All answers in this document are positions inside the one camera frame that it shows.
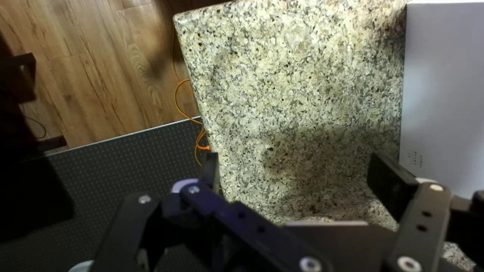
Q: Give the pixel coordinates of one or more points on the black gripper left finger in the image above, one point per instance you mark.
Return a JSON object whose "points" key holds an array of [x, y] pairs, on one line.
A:
{"points": [[151, 227]]}

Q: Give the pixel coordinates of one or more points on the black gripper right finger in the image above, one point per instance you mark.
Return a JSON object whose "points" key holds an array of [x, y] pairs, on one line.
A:
{"points": [[420, 227]]}

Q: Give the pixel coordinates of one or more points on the white cardboard box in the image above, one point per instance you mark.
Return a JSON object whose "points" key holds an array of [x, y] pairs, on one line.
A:
{"points": [[443, 91]]}

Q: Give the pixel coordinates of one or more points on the black equipment block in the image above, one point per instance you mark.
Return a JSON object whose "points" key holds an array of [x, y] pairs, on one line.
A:
{"points": [[15, 151]]}

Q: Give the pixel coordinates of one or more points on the grey perforated base plate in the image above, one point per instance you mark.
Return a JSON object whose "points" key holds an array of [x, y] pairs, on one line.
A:
{"points": [[115, 171]]}

